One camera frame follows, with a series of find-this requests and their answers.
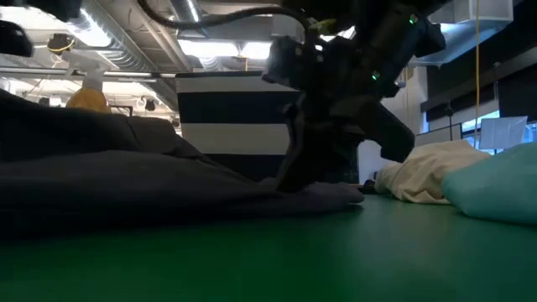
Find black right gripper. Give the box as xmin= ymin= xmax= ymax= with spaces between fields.
xmin=275 ymin=24 xmax=416 ymax=195

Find light blue shorts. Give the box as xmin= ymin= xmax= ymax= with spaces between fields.
xmin=441 ymin=141 xmax=537 ymax=227

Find dark grey shorts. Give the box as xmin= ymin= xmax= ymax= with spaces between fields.
xmin=0 ymin=88 xmax=365 ymax=236

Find navy white striped laundry basket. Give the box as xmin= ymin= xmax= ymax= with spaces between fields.
xmin=175 ymin=70 xmax=301 ymax=182

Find beige folded garment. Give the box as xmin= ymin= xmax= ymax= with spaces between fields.
xmin=374 ymin=139 xmax=492 ymax=206

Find grey office partition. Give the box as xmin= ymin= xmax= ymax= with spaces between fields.
xmin=414 ymin=122 xmax=464 ymax=148

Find green table mat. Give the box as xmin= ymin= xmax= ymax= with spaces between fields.
xmin=0 ymin=195 xmax=537 ymax=302

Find white board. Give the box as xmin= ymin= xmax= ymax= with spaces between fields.
xmin=479 ymin=116 xmax=529 ymax=151

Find orange spray bottle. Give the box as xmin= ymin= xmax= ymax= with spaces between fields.
xmin=65 ymin=62 xmax=112 ymax=114

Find black round ceiling fixture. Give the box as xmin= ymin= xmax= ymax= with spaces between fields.
xmin=46 ymin=32 xmax=77 ymax=54

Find yellow cable tag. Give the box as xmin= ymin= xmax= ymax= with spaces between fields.
xmin=309 ymin=17 xmax=338 ymax=37

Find yellow hanging cable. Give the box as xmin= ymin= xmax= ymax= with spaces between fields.
xmin=473 ymin=0 xmax=482 ymax=146

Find rectangular metal ceiling duct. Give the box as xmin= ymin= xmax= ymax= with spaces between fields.
xmin=409 ymin=0 xmax=515 ymax=68

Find narrow shiny round duct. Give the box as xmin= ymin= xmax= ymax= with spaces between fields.
xmin=169 ymin=0 xmax=206 ymax=26

